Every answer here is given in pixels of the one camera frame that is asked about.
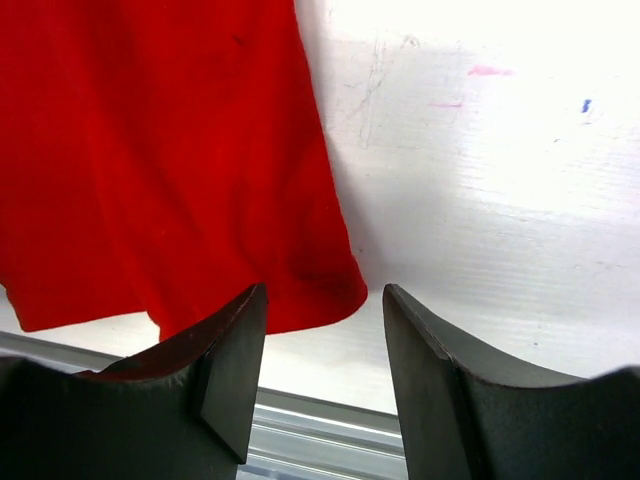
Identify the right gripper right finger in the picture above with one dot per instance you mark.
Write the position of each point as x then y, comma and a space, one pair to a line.
468, 410

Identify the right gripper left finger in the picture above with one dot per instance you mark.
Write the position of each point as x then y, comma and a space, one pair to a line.
181, 409

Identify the red t shirt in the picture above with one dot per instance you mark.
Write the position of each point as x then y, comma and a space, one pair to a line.
161, 157

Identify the aluminium mounting rail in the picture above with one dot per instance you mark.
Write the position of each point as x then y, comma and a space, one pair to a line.
294, 437

